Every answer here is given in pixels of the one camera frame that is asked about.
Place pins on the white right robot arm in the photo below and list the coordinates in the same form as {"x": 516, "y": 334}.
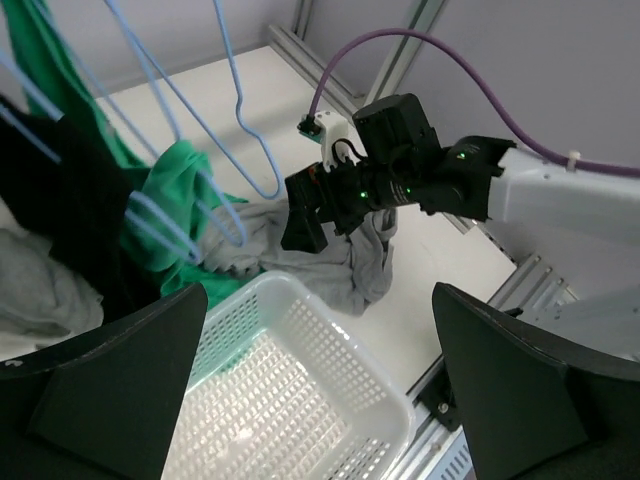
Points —
{"x": 486, "y": 178}

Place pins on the grey tank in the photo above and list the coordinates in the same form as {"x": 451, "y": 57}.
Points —
{"x": 42, "y": 301}
{"x": 350, "y": 274}

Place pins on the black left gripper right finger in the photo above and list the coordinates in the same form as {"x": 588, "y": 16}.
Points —
{"x": 605, "y": 392}

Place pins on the black tank top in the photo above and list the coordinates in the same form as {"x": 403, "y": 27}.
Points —
{"x": 79, "y": 205}

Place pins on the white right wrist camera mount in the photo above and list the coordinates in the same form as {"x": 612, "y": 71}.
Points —
{"x": 331, "y": 131}

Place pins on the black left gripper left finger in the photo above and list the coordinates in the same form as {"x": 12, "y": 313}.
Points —
{"x": 104, "y": 404}

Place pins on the aluminium frame right struts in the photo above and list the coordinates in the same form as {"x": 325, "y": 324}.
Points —
{"x": 370, "y": 71}

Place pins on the green tank top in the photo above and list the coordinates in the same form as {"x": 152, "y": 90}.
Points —
{"x": 171, "y": 182}

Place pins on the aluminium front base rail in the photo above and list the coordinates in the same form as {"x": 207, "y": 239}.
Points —
{"x": 496, "y": 407}

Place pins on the white perforated plastic basket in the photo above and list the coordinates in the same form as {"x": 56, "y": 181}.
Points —
{"x": 279, "y": 389}

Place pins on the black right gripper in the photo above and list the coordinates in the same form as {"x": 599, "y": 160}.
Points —
{"x": 401, "y": 149}

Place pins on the blue hanger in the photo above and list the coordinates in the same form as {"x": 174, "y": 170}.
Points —
{"x": 151, "y": 67}
{"x": 16, "y": 117}
{"x": 238, "y": 240}

